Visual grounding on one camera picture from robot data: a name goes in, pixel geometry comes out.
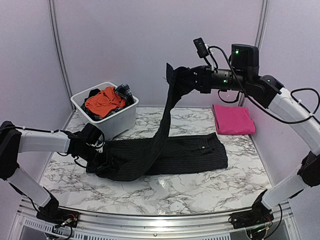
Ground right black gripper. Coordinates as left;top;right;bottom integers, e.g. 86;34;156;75
176;64;251;93

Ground black striped garment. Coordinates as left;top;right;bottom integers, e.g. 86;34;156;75
86;64;228;182

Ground magenta pink trousers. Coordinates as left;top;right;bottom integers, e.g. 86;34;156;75
212;104;256;135

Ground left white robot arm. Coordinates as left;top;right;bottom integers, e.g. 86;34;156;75
0;120;105;223

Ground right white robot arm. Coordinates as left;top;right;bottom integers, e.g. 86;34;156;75
176;43;320;224

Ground white plastic laundry bin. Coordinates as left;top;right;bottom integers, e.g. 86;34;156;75
70;82;139;140

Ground orange garment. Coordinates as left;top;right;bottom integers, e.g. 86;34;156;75
84;86;126;118

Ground black garment in bin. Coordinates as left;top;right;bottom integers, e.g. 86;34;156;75
88;88;101;98

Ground plaid grey garment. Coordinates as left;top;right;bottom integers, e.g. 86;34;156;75
115;83;133;101

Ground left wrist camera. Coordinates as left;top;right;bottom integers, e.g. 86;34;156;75
80;123;105;147

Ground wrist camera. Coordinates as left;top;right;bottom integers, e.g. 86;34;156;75
193;37;209;59
80;123;105;147

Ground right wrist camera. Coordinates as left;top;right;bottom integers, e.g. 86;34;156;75
193;37;209;59

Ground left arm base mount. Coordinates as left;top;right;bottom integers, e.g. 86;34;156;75
36;207;80;228

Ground right aluminium wall post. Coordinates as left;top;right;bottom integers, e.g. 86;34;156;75
254;0;269;49

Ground aluminium wall post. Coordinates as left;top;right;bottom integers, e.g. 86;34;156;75
254;0;269;49
47;0;76;112

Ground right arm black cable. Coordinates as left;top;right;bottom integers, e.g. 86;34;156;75
207;45;320;125

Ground left aluminium wall post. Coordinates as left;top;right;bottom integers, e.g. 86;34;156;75
47;0;76;112

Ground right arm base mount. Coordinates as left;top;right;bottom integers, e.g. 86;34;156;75
228;209;274;229

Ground aluminium front rail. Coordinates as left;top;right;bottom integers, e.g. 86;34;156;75
8;198;301;240

